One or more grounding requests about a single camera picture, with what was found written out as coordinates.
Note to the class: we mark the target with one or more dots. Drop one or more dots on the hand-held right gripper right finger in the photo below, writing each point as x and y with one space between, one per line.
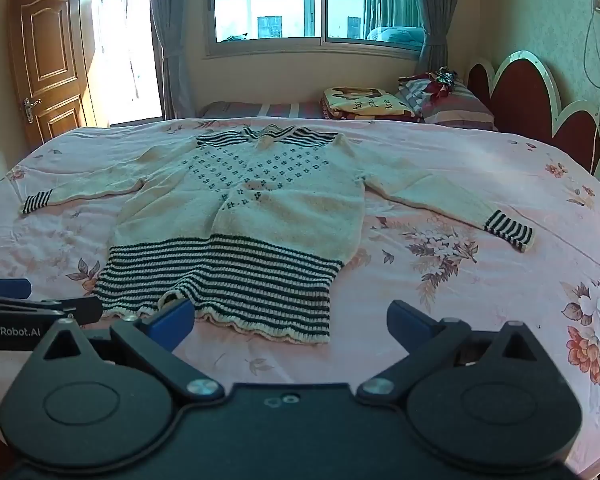
410 322

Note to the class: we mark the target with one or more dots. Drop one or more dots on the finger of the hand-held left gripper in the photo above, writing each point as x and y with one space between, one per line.
7 289
82 310

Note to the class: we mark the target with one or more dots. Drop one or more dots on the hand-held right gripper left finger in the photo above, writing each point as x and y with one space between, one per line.
172 322

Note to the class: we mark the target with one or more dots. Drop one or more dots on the cream striped knit sweater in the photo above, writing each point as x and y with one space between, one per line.
280 200

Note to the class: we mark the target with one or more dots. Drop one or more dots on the pink floral bed sheet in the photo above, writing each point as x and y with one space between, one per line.
455 285

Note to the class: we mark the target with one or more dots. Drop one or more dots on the striped pillow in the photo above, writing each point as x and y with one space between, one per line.
460 107

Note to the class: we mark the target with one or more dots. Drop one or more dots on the folded yellow printed blanket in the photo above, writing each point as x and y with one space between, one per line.
365 102

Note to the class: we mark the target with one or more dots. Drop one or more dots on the brown wooden door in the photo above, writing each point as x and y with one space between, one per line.
50 65

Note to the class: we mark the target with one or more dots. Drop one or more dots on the striped purple bed sheet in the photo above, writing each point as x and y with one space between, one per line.
260 109

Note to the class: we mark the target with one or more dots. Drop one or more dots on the dark red colourful cloth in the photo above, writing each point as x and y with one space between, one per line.
437 82

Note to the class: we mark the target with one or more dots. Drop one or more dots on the red scalloped headboard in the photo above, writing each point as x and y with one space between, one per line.
527 95

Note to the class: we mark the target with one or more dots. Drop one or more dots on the grey curtain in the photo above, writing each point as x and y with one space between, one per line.
437 20
172 40

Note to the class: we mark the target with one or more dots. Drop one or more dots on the sliding glass window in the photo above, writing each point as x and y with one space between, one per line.
285 5

